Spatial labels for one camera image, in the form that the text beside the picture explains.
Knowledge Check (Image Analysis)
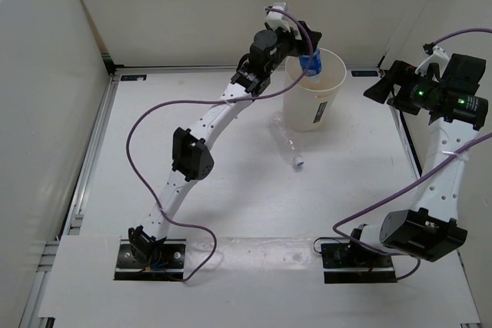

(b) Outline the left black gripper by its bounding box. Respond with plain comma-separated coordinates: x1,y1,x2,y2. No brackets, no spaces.
265,22,321,75

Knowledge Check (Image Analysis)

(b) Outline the blue label water bottle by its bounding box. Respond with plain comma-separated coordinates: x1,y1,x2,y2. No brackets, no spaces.
298,48,322,78

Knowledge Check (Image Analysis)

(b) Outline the clear plastic bottle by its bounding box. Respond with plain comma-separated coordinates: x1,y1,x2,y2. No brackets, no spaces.
268,111,304,171

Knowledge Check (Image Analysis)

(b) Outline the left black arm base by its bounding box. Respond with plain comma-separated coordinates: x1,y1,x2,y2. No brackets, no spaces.
113,239,187,282

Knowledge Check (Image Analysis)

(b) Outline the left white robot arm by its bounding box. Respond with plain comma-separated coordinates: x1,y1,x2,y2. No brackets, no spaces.
128,21,322,267

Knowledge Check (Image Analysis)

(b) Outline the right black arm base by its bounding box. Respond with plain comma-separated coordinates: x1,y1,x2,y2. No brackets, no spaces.
313,237,397,284

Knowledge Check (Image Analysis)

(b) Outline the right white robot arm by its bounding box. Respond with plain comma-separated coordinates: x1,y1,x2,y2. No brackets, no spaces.
345,47,488,267

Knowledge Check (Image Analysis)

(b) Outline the cream plastic bin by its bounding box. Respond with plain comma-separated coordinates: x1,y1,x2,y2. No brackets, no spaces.
282,48,347,131

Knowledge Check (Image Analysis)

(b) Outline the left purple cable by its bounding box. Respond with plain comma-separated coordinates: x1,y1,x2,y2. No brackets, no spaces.
125,5,314,283

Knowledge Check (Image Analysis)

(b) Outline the purple cable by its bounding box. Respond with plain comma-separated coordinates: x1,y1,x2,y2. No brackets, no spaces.
332,28,492,282
125,5,314,283

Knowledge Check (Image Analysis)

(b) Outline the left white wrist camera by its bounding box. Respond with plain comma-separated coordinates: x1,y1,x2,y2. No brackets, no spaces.
264,2,290,31

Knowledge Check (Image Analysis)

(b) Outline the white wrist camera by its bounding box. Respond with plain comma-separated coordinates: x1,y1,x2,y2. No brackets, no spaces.
414,43,450,81
264,2,290,31

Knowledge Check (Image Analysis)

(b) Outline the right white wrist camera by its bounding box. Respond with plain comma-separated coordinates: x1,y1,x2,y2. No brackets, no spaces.
414,43,450,81

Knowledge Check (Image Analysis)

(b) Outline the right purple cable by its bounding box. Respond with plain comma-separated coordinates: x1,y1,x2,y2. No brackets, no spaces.
332,28,492,282

